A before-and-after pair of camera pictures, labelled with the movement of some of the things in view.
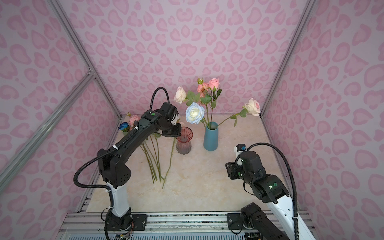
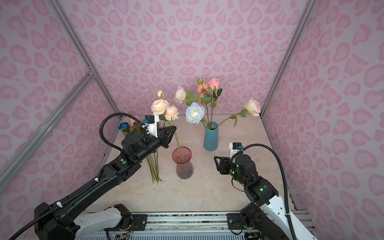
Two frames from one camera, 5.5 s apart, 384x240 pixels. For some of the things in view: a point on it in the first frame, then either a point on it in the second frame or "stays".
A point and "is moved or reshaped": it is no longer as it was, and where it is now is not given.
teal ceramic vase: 211,137 stays
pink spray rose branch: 209,92 stays
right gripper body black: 233,171 -> 231,169
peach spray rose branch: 171,163 is moved or reshaped
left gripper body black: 171,130 -> 162,139
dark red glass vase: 183,142 -> 182,156
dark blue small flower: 123,125 stays
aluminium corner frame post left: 66,25 stays
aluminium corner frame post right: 306,11 stays
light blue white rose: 194,113 stays
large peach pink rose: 251,106 stays
